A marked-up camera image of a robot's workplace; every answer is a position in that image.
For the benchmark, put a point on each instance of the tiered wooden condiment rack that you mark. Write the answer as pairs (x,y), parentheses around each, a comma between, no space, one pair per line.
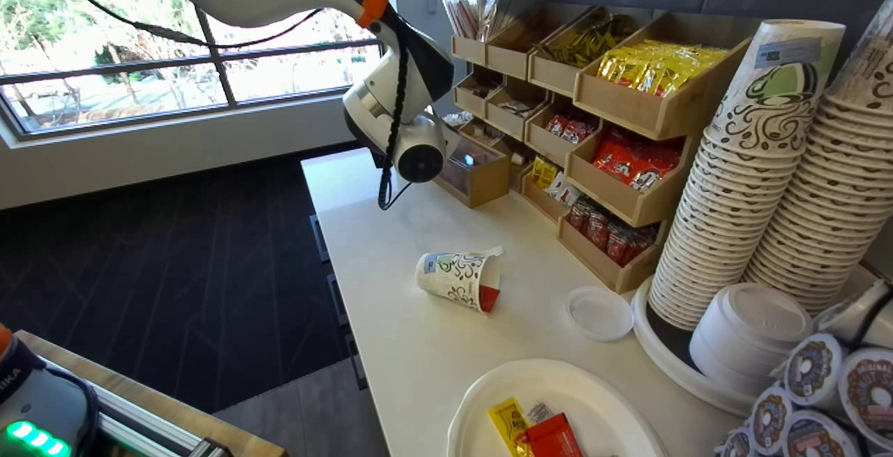
(673,111)

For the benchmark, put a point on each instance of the clear white sachet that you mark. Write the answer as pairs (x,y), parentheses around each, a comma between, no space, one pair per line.
(539,411)

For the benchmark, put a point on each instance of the yellow sachet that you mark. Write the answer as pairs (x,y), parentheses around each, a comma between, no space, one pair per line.
(509,425)

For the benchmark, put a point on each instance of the window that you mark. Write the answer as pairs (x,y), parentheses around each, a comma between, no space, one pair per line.
(104,59)

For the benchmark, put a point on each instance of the printed paper cup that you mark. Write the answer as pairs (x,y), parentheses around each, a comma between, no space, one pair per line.
(453,277)

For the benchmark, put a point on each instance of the heap of dark yellow packets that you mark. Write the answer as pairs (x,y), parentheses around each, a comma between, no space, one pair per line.
(593,40)

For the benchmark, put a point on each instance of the white oval plate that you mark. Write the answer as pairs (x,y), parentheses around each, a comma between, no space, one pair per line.
(593,401)

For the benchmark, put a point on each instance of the small wooden box rack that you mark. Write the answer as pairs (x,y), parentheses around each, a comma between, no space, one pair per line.
(481,188)

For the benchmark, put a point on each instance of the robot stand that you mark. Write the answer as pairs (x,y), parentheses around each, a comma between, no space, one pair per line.
(160,411)

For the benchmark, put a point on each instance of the heap of brown packets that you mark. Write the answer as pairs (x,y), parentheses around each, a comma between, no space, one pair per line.
(527,30)

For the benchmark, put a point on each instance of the heap of small yellow packets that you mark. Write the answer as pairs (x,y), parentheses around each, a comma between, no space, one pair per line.
(543,171)

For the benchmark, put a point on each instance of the heap of white red packets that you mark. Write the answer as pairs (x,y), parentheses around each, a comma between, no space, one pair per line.
(564,192)

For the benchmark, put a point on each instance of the heap of large red packets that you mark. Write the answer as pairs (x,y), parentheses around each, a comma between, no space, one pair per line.
(635,160)

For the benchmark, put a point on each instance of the heap of small red packets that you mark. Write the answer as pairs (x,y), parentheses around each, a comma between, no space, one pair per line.
(568,127)

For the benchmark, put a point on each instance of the bundle of wrapped straws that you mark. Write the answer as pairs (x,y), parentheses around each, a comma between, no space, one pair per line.
(474,3)

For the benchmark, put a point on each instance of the clear rack lid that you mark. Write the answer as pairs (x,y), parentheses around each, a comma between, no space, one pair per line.
(478,164)

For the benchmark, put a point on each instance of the coffee pod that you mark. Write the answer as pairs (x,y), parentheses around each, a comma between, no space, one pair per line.
(816,437)
(736,444)
(771,418)
(813,370)
(868,394)

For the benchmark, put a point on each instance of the row of red packets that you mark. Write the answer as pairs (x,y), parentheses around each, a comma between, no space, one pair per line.
(610,232)

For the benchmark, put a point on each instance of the red sachet in cup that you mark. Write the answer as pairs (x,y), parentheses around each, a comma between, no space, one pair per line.
(490,298)

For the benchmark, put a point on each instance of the clear plastic cup lid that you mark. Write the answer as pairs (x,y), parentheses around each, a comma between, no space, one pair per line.
(600,314)

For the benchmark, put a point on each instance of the stack of printed paper cups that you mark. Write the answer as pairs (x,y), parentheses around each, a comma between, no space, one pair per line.
(746,185)
(830,192)

